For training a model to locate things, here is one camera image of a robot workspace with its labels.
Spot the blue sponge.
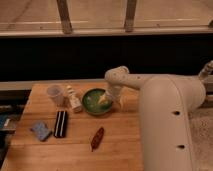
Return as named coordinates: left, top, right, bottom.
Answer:
left=30, top=121, right=52, bottom=141

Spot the green ceramic bowl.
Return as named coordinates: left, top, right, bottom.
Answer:
left=82, top=88, right=113, bottom=116

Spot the white plastic bottle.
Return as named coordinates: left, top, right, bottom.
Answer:
left=67, top=85, right=82, bottom=113

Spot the clear plastic cup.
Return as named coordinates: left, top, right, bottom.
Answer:
left=47, top=85, right=64, bottom=107

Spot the blue object at left edge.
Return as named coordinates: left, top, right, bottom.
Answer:
left=0, top=115, right=10, bottom=131

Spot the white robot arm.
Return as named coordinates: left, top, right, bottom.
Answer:
left=100, top=60, right=213, bottom=171

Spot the red chili pepper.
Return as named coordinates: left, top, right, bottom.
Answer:
left=90, top=127, right=105, bottom=151

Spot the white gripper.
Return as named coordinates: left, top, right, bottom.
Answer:
left=98, top=86, right=123, bottom=108

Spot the black striped case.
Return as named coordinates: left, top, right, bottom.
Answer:
left=54, top=111, right=68, bottom=138

